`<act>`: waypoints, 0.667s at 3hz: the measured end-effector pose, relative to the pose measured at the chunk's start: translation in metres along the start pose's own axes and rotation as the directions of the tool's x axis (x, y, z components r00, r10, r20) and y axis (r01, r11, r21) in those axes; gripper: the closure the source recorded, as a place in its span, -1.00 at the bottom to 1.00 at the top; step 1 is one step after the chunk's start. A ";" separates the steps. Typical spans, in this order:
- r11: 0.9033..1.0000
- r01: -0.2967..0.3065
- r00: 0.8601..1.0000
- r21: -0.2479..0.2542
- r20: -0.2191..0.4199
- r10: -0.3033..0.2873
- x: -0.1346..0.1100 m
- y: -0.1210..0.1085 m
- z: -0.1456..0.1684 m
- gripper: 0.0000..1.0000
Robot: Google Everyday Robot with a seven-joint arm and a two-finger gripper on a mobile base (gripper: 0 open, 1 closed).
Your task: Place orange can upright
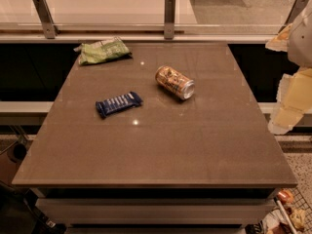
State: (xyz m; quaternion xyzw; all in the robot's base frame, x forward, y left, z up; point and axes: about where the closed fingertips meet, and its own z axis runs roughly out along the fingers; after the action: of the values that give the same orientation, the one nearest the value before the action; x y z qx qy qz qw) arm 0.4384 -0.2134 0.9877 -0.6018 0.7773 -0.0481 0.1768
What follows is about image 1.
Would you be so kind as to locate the wire basket with snacks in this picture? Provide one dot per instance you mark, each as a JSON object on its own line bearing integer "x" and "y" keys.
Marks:
{"x": 291, "y": 215}

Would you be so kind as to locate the metal railing bracket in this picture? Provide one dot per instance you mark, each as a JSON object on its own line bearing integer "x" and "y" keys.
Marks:
{"x": 169, "y": 19}
{"x": 49, "y": 29}
{"x": 297, "y": 8}

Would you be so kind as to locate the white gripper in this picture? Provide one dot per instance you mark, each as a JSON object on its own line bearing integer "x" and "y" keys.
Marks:
{"x": 301, "y": 43}

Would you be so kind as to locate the middle metal railing bracket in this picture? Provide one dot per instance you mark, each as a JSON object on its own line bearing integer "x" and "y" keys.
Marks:
{"x": 169, "y": 19}

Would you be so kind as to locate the right metal railing bracket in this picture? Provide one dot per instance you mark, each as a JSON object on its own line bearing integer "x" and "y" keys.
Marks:
{"x": 297, "y": 8}

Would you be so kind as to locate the green chip bag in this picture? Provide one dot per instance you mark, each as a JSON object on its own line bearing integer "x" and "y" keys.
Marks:
{"x": 102, "y": 51}

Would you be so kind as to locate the blue snack bar wrapper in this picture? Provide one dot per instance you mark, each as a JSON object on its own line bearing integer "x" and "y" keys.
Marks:
{"x": 118, "y": 104}

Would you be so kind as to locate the orange soda can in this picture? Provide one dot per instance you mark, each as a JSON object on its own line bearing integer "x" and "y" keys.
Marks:
{"x": 175, "y": 82}

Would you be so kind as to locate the left metal railing bracket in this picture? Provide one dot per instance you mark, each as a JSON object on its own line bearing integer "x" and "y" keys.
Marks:
{"x": 49, "y": 29}

